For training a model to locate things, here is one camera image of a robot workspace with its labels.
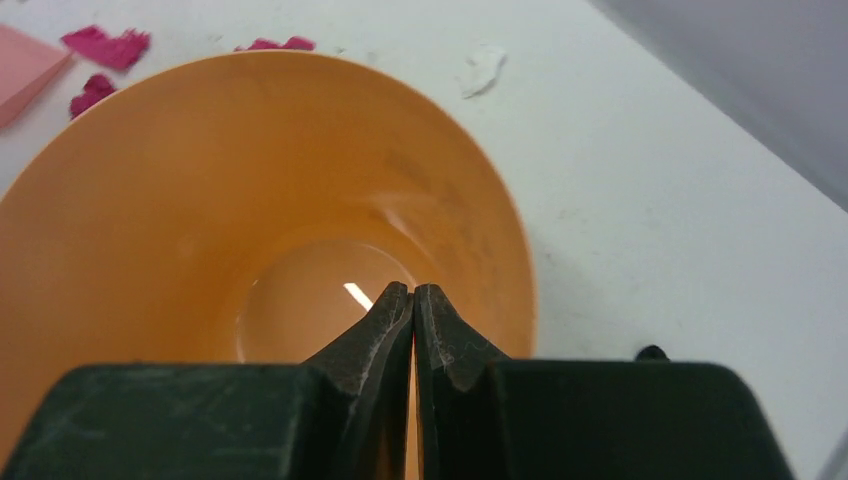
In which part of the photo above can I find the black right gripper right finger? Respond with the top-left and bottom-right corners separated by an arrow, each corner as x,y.
413,284 -> 792,479

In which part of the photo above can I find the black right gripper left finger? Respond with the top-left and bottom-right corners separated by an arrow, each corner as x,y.
1,282 -> 413,479

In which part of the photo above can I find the orange plastic bucket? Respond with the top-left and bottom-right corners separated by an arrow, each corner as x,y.
1,51 -> 536,479

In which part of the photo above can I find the pink plastic dustpan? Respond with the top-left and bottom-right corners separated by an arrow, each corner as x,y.
1,25 -> 71,129

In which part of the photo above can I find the white paper scrap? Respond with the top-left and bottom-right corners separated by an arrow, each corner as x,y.
459,44 -> 508,99

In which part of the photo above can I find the magenta paper scrap strip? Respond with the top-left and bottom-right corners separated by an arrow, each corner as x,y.
234,36 -> 317,52

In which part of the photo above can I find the magenta flat paper scrap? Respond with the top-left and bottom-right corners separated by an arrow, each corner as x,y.
69,74 -> 117,119

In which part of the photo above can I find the magenta crumpled paper scrap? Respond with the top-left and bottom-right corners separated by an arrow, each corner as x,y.
60,25 -> 151,72

